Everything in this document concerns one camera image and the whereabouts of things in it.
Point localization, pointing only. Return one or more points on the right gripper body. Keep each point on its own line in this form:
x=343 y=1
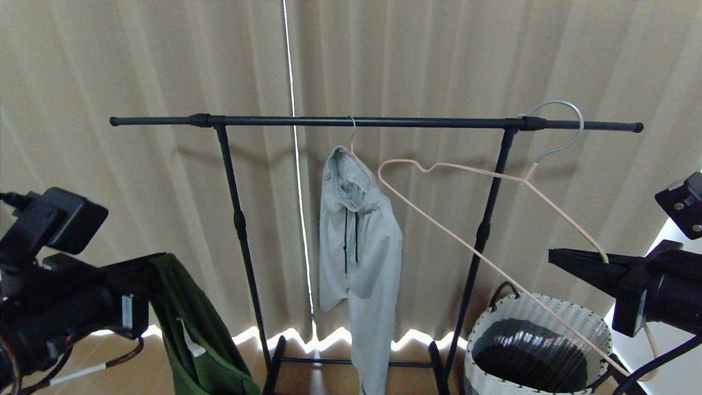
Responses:
x=669 y=296

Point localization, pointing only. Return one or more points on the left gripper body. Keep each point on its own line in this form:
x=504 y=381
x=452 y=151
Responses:
x=82 y=302

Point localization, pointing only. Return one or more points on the green printed garment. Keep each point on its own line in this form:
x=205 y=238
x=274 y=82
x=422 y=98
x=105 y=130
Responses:
x=203 y=340

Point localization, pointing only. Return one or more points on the pink clothes hanger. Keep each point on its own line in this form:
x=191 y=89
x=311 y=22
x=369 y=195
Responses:
x=466 y=169
x=352 y=137

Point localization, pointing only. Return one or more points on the pale grey shorts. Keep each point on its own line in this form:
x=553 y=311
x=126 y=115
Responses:
x=367 y=285

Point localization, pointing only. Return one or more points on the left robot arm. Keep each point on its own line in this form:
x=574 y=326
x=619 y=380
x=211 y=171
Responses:
x=8 y=356

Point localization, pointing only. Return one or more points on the white laundry basket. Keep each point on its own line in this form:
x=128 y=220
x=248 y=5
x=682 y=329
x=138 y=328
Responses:
x=548 y=312

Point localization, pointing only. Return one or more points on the black clothes rack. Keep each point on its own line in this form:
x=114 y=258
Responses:
x=384 y=122

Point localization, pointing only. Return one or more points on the beige curtain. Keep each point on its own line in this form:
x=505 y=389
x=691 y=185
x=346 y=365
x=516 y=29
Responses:
x=137 y=66

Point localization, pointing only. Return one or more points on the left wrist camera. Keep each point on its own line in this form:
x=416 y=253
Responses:
x=66 y=219

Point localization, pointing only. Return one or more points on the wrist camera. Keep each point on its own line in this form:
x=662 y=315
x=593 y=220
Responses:
x=685 y=206
x=66 y=219

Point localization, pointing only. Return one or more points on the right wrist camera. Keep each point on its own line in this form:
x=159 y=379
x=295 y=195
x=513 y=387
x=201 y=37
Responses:
x=685 y=206

